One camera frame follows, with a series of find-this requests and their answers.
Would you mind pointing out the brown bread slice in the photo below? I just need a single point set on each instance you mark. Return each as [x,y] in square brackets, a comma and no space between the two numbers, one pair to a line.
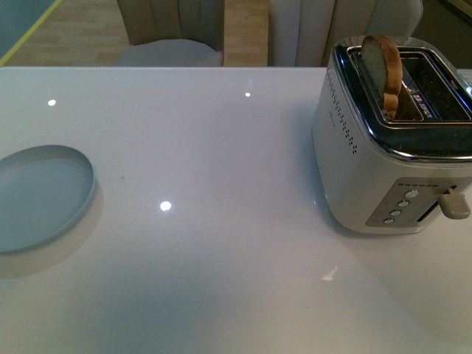
[382,60]

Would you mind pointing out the beige dining chair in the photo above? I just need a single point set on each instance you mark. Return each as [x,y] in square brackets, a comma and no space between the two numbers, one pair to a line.
[302,33]
[181,33]

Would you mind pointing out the grey round plate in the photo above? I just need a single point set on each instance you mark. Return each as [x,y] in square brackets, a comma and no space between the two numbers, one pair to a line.
[45,191]

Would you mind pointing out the beige right dining chair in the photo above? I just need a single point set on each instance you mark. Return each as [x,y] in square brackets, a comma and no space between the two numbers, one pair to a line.
[302,33]

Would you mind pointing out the beige left dining chair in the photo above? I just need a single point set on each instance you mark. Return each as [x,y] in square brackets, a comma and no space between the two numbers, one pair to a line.
[181,33]

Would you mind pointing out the white chrome toaster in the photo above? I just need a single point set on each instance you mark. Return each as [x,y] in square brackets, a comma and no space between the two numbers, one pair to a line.
[395,173]

